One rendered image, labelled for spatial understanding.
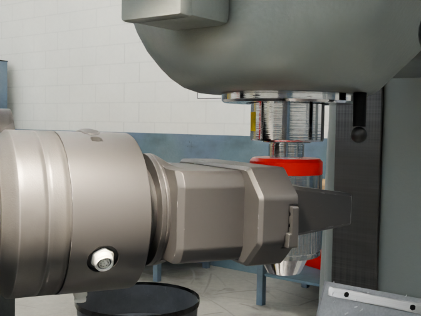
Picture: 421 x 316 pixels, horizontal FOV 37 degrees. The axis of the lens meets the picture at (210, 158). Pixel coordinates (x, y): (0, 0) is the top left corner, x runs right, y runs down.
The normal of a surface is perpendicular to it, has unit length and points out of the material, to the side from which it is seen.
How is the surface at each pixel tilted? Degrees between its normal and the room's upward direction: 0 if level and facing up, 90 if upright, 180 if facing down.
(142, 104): 90
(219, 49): 111
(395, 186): 90
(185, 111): 90
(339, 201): 90
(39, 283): 133
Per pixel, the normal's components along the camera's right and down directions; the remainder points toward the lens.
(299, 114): 0.21, 0.06
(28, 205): 0.44, -0.17
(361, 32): 0.48, 0.59
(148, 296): -0.10, -0.01
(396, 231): -0.62, 0.03
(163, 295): -0.32, -0.02
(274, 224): 0.45, 0.05
